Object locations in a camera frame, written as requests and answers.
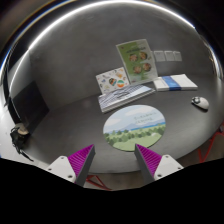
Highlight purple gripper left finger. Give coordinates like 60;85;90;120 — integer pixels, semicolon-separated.
46;145;95;186

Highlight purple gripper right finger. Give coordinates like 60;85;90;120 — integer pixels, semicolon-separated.
134;144;183;184

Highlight round landscape mouse pad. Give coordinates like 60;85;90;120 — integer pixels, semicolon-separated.
103;105;166;152

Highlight white computer mouse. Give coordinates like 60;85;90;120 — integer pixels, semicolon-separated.
192;96;209;110

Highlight striped grey booklet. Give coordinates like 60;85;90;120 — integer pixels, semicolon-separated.
98;85;155;113

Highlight black monitor screen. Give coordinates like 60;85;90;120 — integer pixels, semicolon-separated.
10;81;49;133

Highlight white and blue box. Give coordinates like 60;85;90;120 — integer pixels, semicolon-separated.
153;74;198;91

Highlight white sticker sheet card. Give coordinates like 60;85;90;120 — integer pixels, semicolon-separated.
96;67;129;94

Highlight green food poster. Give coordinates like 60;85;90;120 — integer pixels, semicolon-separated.
116;39;158;85

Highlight grey wall socket panel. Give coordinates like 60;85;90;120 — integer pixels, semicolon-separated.
154;51;182;62

